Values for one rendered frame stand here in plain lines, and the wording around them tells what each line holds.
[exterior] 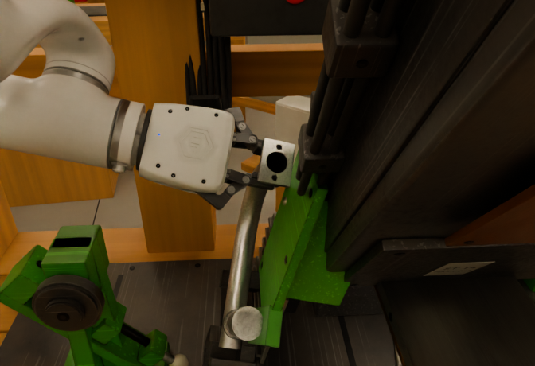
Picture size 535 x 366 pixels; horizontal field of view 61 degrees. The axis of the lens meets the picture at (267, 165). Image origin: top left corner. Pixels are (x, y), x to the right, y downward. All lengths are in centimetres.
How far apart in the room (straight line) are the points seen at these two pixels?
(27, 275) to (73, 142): 16
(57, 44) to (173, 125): 15
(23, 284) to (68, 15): 30
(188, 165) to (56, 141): 14
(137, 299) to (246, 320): 35
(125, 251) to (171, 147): 51
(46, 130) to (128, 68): 29
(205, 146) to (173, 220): 41
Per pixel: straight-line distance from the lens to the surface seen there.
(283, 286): 52
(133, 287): 90
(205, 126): 54
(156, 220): 94
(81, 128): 53
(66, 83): 56
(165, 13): 76
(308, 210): 46
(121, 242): 104
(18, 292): 61
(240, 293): 65
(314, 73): 88
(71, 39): 56
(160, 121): 54
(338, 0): 26
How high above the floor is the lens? 151
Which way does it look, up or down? 30 degrees down
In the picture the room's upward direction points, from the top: straight up
